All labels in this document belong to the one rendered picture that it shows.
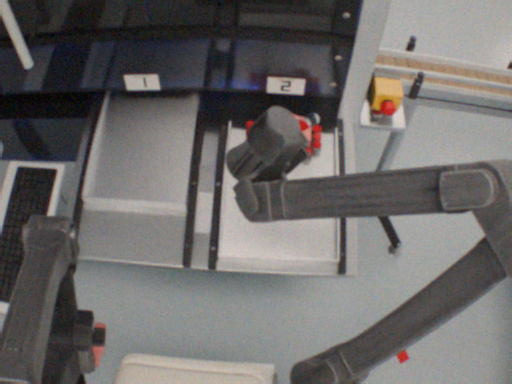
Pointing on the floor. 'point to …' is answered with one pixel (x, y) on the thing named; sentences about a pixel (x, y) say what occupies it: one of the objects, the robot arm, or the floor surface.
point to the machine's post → (362, 59)
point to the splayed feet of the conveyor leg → (391, 236)
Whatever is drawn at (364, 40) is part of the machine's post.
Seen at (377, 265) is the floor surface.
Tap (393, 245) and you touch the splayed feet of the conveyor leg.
